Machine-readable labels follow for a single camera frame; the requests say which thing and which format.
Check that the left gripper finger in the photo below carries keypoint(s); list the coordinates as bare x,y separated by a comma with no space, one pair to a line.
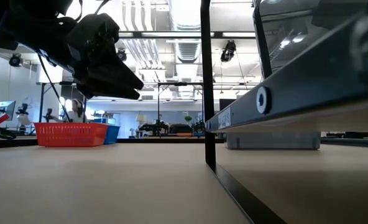
115,92
115,74

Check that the grey translucent plastic basket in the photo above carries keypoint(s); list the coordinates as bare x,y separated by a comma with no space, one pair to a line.
274,141
296,37

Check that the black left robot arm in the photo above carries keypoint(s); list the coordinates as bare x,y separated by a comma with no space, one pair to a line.
31,28

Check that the black background robot arm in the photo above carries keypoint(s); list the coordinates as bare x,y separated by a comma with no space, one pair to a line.
48,115
23,109
154,127

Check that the white table lamp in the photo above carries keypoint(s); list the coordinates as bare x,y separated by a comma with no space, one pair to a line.
140,118

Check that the blue plastic basket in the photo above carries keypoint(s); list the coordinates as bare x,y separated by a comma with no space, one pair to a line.
113,134

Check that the person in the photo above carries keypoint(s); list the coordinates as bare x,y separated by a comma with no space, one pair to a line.
77,113

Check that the red plastic basket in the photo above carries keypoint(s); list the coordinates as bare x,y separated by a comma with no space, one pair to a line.
69,135

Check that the small green plant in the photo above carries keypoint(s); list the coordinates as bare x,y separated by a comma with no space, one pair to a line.
188,118

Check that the computer monitor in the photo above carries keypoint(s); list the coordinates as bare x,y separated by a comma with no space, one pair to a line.
3,109

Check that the black bent rod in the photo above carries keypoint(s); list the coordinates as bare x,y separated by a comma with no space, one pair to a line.
3,134

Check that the black ceiling-hung camera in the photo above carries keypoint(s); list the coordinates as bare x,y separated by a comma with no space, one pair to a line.
228,50
121,55
15,60

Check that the black background station frame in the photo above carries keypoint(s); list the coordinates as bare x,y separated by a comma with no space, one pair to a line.
42,102
158,105

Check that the black overhead frame beam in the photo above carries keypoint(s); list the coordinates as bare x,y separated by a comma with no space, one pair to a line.
159,35

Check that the black aluminium table frame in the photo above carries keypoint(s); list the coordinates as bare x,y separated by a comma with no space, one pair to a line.
159,140

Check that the wooden shelf with black frame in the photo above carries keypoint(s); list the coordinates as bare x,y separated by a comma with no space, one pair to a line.
296,90

